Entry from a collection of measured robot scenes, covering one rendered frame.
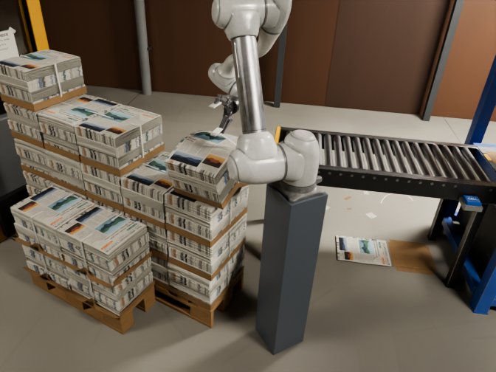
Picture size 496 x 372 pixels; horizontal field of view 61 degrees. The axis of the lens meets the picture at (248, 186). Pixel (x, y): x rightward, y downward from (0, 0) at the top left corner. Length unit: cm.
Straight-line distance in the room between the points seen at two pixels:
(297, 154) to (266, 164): 14
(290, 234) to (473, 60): 435
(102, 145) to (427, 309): 217
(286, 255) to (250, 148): 56
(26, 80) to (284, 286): 173
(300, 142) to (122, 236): 107
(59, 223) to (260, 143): 127
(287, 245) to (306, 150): 45
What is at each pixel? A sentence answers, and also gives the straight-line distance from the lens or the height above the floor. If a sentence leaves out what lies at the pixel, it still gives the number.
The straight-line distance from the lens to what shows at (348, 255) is 313.
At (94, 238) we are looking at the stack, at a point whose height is 60.
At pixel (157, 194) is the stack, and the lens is 218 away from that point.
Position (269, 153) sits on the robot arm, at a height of 123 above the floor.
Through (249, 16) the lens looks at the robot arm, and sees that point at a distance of 172.
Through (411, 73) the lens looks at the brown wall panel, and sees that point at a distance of 570.
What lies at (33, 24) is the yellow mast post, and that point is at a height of 138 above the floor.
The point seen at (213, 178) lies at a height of 104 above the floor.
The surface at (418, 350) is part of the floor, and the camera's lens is 271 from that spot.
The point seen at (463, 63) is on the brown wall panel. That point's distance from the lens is 582.
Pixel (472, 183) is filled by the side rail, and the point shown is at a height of 80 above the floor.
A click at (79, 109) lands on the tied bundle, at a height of 106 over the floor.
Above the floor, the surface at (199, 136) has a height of 110.
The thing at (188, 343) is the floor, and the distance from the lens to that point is 252.
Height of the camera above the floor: 200
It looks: 32 degrees down
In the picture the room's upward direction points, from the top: 3 degrees clockwise
